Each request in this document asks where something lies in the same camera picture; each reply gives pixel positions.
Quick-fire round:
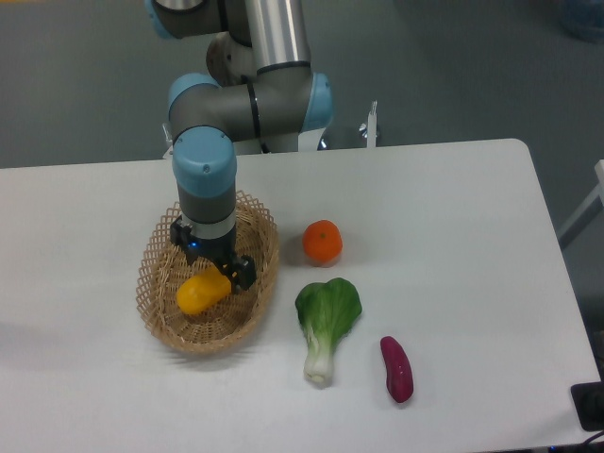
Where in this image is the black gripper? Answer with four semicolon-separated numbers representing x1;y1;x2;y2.
170;215;257;294

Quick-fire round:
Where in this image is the yellow mango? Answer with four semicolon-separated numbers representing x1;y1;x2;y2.
176;267;231;315

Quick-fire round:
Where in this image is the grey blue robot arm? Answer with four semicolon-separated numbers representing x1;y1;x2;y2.
145;1;333;293

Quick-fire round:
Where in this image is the woven wicker basket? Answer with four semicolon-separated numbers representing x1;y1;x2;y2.
136;191;279;355

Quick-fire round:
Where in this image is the orange tangerine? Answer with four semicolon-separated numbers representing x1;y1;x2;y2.
302;219;344;264

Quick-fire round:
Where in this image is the green bok choy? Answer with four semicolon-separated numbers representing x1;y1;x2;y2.
294;277;362;386

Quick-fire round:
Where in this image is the purple sweet potato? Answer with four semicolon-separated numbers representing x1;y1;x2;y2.
379;336;414;404

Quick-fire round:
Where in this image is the black device at table edge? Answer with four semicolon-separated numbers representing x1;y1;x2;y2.
570;381;603;431

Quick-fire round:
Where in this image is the white frame at right edge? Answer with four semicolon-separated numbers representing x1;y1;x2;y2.
556;159;603;250

